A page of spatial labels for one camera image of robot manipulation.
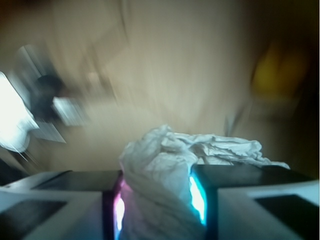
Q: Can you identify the bunch of metal keys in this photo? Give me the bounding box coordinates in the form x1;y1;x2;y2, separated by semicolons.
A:
14;44;88;145

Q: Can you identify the yellow rubber duck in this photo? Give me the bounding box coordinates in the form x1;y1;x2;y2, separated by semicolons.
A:
251;41;311;99

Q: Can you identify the brown paper bag bin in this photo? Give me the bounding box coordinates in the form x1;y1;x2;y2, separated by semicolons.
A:
0;0;320;178

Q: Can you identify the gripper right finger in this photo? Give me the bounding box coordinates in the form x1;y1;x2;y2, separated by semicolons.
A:
189;164;320;240

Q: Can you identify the white paper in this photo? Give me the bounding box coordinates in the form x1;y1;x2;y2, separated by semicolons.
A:
119;125;289;240

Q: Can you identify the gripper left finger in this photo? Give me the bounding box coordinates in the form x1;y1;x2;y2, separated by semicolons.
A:
0;170;125;240

